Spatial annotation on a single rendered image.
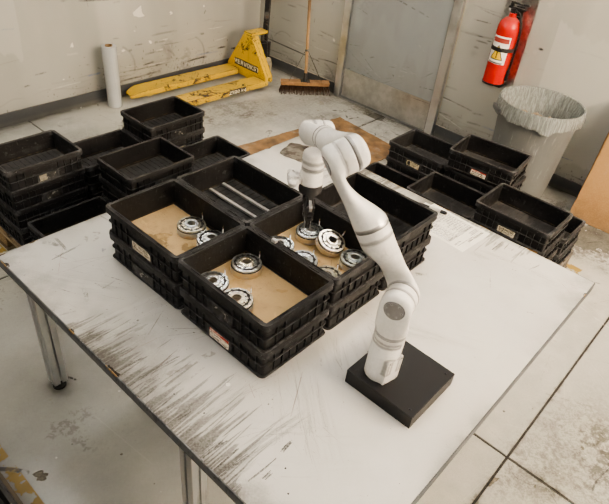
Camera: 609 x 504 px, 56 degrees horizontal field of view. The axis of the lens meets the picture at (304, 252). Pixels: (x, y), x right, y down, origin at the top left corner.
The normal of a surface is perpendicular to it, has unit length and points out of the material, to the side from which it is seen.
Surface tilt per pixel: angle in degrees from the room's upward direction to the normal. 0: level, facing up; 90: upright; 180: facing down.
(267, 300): 0
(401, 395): 1
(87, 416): 0
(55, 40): 90
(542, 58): 90
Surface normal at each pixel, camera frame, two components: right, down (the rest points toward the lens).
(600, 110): -0.67, 0.40
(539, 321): 0.09, -0.80
